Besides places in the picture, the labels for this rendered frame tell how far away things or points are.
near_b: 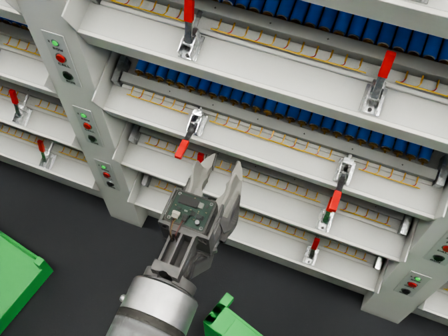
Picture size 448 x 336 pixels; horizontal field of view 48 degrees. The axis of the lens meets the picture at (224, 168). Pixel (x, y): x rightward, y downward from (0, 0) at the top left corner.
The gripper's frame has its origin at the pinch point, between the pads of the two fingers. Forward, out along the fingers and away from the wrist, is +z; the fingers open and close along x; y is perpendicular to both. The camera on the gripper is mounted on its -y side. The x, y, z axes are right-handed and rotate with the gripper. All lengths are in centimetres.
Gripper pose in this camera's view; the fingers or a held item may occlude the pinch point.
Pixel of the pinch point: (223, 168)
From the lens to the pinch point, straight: 76.4
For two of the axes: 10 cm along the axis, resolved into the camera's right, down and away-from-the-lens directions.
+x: -9.3, -3.1, 1.9
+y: -0.2, -4.8, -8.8
